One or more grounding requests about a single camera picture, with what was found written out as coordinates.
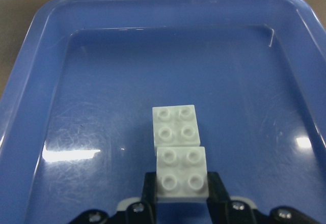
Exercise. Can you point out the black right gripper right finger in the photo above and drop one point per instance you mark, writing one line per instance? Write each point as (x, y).
(222, 209)

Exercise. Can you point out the blue plastic tray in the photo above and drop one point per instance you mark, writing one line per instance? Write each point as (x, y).
(76, 114)

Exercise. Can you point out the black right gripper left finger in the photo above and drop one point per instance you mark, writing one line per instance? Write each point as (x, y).
(144, 210)

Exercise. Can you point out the white block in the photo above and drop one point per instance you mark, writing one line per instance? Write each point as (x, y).
(175, 126)
(181, 175)

